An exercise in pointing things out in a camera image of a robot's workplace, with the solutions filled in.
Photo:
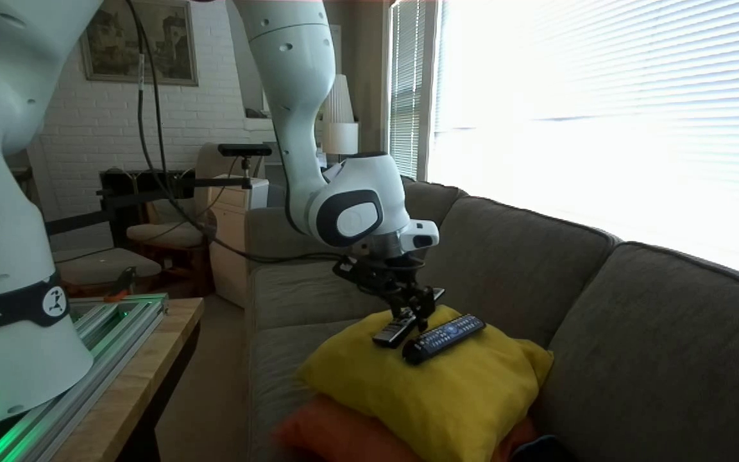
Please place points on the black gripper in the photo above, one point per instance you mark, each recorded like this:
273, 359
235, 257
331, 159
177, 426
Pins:
397, 282

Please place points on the silver remote control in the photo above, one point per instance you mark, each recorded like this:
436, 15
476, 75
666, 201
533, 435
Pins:
391, 337

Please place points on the black remote control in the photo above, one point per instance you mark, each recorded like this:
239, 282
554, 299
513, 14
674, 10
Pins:
442, 337

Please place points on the yellow pillow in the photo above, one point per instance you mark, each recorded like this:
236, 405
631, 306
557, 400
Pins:
457, 405

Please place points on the orange pillow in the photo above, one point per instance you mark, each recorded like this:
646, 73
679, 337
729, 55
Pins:
327, 428

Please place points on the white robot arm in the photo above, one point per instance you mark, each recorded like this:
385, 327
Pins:
354, 205

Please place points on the grey fabric sofa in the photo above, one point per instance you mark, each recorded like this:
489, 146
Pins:
646, 338

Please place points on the white table lamp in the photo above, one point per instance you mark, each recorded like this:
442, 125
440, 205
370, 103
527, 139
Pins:
339, 128

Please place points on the wooden armchair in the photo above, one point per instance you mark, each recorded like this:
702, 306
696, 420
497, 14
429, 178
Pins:
157, 214

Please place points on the wooden table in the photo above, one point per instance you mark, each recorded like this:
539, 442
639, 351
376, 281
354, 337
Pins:
122, 420

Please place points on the white window blinds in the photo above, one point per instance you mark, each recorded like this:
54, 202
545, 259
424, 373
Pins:
620, 114

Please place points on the beige footstool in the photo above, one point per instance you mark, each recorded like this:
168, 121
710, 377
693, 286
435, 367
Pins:
100, 269

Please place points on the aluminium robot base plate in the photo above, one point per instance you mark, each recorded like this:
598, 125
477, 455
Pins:
50, 377

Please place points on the framed wall picture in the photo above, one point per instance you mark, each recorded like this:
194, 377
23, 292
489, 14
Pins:
139, 41

